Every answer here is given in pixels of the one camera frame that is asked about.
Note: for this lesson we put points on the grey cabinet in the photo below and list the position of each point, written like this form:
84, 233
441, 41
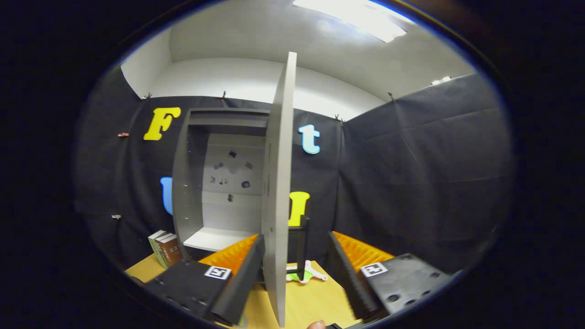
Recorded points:
192, 183

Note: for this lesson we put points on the brown book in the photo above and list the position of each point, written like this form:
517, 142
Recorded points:
172, 250

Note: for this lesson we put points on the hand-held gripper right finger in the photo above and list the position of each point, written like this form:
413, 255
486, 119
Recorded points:
349, 278

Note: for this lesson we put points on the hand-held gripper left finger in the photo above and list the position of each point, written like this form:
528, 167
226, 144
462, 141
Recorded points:
240, 283

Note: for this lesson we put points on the black backdrop cloth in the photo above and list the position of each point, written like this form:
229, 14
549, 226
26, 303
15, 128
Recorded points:
420, 183

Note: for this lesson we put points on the small ceiling light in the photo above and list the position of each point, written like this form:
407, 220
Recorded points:
441, 81

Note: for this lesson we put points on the long ceiling light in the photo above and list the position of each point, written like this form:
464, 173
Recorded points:
352, 18

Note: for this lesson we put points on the white and green toy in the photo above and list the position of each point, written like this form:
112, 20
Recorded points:
311, 267

